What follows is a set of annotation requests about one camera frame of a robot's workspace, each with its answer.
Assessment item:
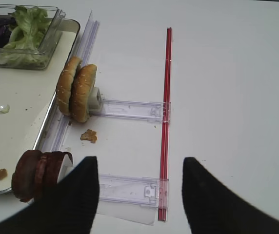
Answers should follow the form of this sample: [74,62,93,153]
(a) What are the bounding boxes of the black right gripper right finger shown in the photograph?
[181,157,279,234]

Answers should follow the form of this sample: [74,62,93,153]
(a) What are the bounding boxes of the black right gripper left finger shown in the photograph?
[0,156,100,234]

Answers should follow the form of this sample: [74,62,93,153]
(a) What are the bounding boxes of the dark meat patty inner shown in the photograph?
[33,151,73,200]

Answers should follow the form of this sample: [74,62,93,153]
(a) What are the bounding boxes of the dark meat patty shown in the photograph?
[33,151,73,200]
[11,150,42,202]

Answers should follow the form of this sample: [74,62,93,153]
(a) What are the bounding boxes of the dark meat patty outer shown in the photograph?
[11,150,42,202]

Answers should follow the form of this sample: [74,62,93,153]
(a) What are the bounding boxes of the bread crumb on table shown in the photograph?
[80,129,98,143]

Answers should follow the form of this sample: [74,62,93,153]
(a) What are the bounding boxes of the small lettuce scrap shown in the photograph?
[0,104,10,114]

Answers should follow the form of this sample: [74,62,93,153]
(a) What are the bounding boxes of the green lettuce leaves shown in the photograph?
[0,5,50,67]

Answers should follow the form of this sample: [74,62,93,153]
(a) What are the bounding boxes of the white pusher block patty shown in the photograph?
[57,155,74,183]

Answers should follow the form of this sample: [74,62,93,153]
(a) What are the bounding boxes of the white pusher block bun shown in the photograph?
[88,87,103,112]

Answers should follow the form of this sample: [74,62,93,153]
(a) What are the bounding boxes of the metal baking tray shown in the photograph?
[0,19,80,194]

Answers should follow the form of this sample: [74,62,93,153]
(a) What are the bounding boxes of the sesame bun top right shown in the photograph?
[70,64,97,123]

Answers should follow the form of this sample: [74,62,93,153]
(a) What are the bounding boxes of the sesame bun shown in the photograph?
[70,64,97,123]
[56,56,82,116]

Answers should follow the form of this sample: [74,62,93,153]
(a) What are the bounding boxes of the sesame bun top left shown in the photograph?
[56,56,82,116]

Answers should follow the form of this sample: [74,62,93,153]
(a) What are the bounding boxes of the clear plastic salad container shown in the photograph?
[0,4,66,70]

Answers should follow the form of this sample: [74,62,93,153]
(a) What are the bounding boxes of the red plastic rail right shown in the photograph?
[158,27,172,222]

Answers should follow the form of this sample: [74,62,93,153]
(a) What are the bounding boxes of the clear cross rail patty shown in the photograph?
[99,175,168,209]

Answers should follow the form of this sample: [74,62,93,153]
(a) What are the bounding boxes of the clear cross rail bun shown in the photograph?
[90,99,163,123]

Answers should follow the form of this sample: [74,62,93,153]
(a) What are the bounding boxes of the clear long rail right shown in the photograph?
[34,15,103,151]

